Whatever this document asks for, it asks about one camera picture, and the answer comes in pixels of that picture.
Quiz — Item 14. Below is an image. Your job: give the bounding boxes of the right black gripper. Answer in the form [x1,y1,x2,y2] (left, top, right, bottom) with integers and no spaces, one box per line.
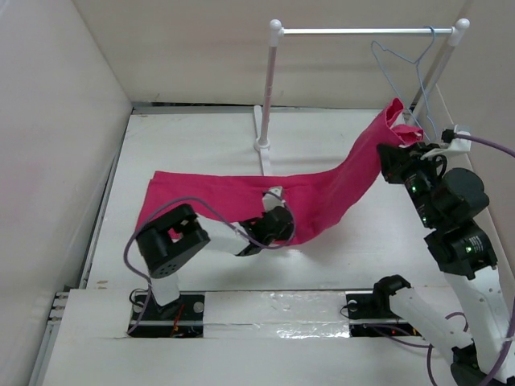
[376,140,443,227]

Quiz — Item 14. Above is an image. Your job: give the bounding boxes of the pink trousers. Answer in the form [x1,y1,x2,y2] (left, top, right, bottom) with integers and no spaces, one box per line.
[136,97,426,247]

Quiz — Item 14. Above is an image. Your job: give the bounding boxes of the blue wire hanger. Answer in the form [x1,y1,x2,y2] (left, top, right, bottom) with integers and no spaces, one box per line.
[370,26,439,142]

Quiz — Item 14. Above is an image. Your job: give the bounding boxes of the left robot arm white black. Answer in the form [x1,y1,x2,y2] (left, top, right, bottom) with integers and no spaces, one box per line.
[135,204,295,319]

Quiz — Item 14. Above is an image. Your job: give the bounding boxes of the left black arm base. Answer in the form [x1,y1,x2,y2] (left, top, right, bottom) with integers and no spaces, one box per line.
[128,289,205,339]

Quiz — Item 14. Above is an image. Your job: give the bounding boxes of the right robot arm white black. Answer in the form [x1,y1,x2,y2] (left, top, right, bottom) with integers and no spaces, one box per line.
[372,144,514,385]

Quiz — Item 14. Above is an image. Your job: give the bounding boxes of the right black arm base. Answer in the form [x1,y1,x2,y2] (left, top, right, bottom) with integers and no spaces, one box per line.
[340,275,421,338]

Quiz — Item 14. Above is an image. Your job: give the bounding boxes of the white clothes rack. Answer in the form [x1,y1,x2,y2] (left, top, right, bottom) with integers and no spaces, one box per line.
[253,18,470,175]

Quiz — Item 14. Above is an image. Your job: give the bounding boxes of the silver tape strip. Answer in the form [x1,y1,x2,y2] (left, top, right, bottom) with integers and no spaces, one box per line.
[203,290,350,339]

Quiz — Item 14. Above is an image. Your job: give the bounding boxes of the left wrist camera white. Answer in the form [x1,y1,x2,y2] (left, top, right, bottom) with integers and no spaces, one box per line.
[262,187,284,212]

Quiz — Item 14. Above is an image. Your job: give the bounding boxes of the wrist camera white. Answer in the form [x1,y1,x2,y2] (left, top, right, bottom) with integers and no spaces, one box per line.
[262,187,284,212]
[441,125,472,157]

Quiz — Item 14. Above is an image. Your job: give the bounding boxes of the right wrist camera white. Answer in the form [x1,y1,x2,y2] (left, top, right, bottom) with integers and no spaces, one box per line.
[441,125,472,157]

